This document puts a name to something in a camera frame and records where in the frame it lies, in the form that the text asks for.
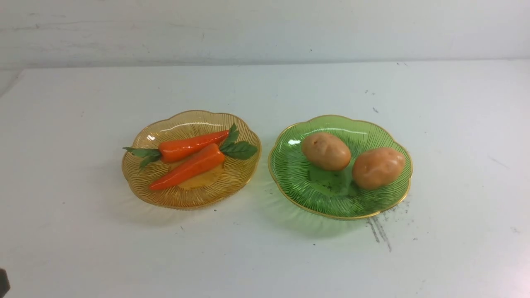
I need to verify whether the long orange toy carrot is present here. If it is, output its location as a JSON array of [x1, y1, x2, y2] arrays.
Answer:
[[149, 124, 258, 191]]

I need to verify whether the brown toy potato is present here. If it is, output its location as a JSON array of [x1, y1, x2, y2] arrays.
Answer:
[[352, 147, 406, 190], [301, 132, 352, 171]]

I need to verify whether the short orange toy carrot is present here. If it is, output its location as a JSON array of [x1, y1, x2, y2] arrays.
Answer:
[[123, 130, 230, 169]]

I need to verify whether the amber ribbed plastic plate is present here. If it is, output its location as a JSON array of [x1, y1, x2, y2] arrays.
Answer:
[[122, 110, 261, 209]]

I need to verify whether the green ribbed plastic plate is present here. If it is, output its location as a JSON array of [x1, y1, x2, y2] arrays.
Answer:
[[267, 115, 413, 221]]

